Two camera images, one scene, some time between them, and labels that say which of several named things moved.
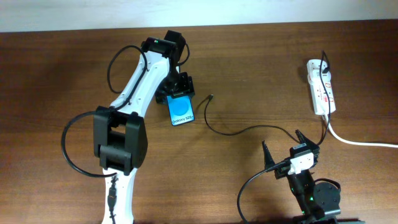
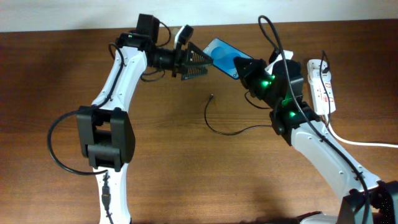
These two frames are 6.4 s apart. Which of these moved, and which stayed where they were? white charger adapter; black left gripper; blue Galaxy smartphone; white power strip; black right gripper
Moved: black left gripper; blue Galaxy smartphone; black right gripper
Stayed: white power strip; white charger adapter
